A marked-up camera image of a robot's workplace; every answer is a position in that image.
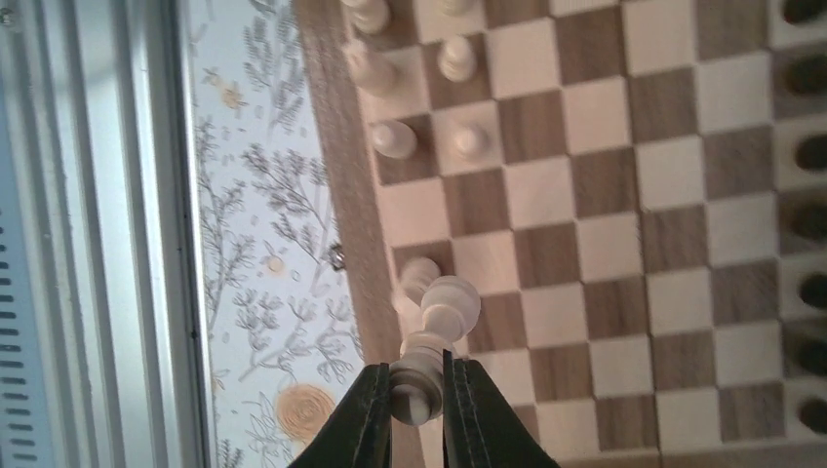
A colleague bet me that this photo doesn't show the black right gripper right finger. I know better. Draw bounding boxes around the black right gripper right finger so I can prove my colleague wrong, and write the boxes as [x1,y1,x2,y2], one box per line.
[443,350,559,468]

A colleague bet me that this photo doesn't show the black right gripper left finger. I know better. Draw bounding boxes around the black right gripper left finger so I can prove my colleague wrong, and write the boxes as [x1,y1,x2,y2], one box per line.
[291,363,392,468]

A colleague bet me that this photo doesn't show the white king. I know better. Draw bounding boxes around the white king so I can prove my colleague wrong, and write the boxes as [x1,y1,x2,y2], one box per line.
[389,276,481,426]

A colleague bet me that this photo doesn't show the white piece gripped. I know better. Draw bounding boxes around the white piece gripped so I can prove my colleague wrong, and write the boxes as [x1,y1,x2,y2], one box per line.
[399,256,442,305]

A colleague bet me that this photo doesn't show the white chess piece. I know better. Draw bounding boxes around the white chess piece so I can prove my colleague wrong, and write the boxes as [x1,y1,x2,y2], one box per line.
[370,120,417,160]

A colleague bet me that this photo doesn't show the wooden chess board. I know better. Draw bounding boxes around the wooden chess board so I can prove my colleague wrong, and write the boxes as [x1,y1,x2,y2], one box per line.
[294,1,826,467]

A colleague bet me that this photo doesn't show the white knight on board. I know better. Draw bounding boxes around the white knight on board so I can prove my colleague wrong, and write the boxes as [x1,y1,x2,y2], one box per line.
[342,39,397,97]

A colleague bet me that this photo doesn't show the white pawn on board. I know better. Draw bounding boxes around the white pawn on board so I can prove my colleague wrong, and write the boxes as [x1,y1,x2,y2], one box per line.
[437,35,477,83]

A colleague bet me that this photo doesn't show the white rook on board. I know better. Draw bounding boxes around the white rook on board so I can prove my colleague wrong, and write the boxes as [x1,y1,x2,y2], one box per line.
[341,0,391,34]

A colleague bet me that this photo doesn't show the floral table mat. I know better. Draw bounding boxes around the floral table mat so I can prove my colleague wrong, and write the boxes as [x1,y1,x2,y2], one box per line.
[179,1,365,467]

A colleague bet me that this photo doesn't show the aluminium mounting rail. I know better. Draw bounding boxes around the aluminium mounting rail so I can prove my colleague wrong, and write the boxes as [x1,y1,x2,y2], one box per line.
[1,1,212,467]

